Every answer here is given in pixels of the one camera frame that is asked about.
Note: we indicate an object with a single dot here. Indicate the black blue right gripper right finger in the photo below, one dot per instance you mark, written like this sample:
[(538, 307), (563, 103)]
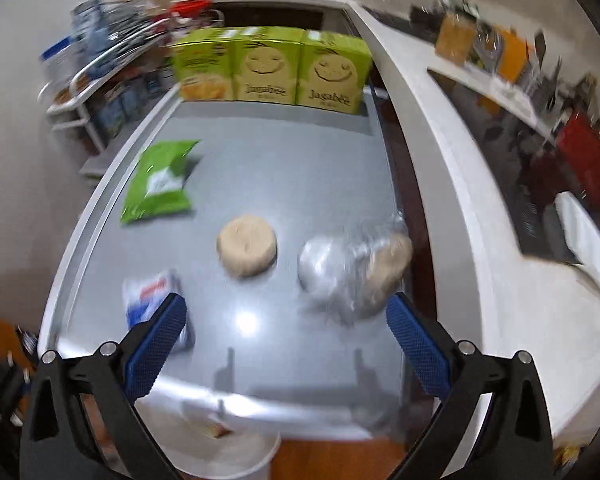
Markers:
[(514, 440)]

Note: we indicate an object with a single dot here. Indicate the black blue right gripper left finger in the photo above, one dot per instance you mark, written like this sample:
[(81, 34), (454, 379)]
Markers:
[(58, 441)]

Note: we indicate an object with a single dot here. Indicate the white round trash bin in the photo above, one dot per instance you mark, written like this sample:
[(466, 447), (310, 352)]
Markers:
[(201, 443)]

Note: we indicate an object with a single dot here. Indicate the blue white tissue pack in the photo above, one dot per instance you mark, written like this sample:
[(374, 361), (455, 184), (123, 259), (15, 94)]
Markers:
[(143, 296)]

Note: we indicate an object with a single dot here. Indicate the clear bag with brown paper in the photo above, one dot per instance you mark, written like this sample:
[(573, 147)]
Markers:
[(350, 275)]

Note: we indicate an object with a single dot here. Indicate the green snack bag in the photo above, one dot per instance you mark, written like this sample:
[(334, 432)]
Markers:
[(157, 187)]

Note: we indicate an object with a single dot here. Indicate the red container on counter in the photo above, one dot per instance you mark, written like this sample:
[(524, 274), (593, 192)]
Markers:
[(580, 146)]

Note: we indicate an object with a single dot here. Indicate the orange package on counter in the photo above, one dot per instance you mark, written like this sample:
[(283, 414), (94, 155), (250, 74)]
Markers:
[(457, 35)]

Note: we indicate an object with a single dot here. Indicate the right Jagabee box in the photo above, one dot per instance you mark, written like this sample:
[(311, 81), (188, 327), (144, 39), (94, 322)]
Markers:
[(332, 72)]

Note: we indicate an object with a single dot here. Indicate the jagabee box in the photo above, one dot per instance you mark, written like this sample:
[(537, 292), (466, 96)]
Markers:
[(332, 72), (203, 64), (266, 64)]

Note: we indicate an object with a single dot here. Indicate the left Jagabee box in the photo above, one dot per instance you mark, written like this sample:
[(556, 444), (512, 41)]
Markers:
[(203, 64)]

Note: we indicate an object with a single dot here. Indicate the middle Jagabee box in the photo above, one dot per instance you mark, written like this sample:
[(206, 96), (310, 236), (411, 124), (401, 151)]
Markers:
[(266, 64)]

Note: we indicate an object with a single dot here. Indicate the white wire rack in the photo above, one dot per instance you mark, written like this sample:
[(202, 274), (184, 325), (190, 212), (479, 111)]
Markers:
[(92, 80)]

